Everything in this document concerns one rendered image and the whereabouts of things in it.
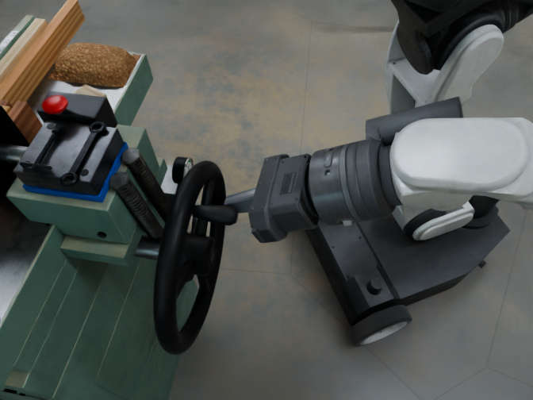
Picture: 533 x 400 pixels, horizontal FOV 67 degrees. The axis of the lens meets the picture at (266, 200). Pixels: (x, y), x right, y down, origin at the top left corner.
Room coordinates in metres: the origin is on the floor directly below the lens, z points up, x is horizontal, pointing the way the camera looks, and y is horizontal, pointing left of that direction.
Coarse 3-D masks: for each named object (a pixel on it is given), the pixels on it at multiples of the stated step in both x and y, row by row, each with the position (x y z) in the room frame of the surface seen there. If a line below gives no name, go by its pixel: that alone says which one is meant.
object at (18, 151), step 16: (0, 112) 0.39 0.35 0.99; (0, 128) 0.37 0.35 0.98; (16, 128) 0.39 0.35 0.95; (0, 144) 0.36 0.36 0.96; (16, 144) 0.38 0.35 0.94; (0, 160) 0.34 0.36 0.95; (16, 160) 0.33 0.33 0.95; (0, 176) 0.33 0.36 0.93; (16, 176) 0.34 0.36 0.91; (0, 192) 0.31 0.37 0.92
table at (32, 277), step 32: (32, 96) 0.52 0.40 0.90; (128, 96) 0.53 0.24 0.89; (160, 160) 0.40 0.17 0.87; (0, 224) 0.27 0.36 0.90; (32, 224) 0.27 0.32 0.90; (0, 256) 0.22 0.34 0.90; (32, 256) 0.22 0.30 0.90; (64, 256) 0.25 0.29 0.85; (96, 256) 0.24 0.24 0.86; (128, 256) 0.24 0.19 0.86; (0, 288) 0.18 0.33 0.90; (32, 288) 0.19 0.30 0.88; (0, 320) 0.14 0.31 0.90; (32, 320) 0.15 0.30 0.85; (0, 352) 0.11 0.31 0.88; (0, 384) 0.08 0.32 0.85
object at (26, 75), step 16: (64, 16) 0.69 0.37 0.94; (80, 16) 0.73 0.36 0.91; (48, 32) 0.64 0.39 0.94; (64, 32) 0.67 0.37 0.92; (32, 48) 0.59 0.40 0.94; (48, 48) 0.61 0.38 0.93; (32, 64) 0.56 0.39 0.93; (48, 64) 0.59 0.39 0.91; (16, 80) 0.51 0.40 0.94; (32, 80) 0.54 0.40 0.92; (0, 96) 0.47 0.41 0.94; (16, 96) 0.49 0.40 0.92
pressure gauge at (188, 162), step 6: (180, 156) 0.57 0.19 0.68; (174, 162) 0.54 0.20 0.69; (180, 162) 0.54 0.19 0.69; (186, 162) 0.54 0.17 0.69; (192, 162) 0.57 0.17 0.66; (174, 168) 0.53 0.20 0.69; (180, 168) 0.53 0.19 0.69; (186, 168) 0.54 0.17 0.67; (174, 174) 0.52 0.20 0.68; (180, 174) 0.52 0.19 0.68; (174, 180) 0.52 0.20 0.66; (180, 180) 0.51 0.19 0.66
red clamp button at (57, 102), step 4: (52, 96) 0.38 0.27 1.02; (56, 96) 0.38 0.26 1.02; (60, 96) 0.38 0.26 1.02; (44, 100) 0.37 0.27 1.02; (48, 100) 0.37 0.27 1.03; (52, 100) 0.37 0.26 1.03; (56, 100) 0.37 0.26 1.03; (60, 100) 0.37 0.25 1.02; (64, 100) 0.37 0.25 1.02; (44, 104) 0.37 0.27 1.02; (48, 104) 0.37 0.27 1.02; (52, 104) 0.37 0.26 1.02; (56, 104) 0.37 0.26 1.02; (60, 104) 0.37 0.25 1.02; (64, 104) 0.37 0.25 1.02; (44, 108) 0.36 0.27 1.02; (48, 108) 0.36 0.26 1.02; (52, 108) 0.36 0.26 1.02; (56, 108) 0.36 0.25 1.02; (60, 108) 0.36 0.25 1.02; (64, 108) 0.36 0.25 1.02; (48, 112) 0.36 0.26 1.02; (52, 112) 0.36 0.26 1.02; (56, 112) 0.36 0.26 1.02
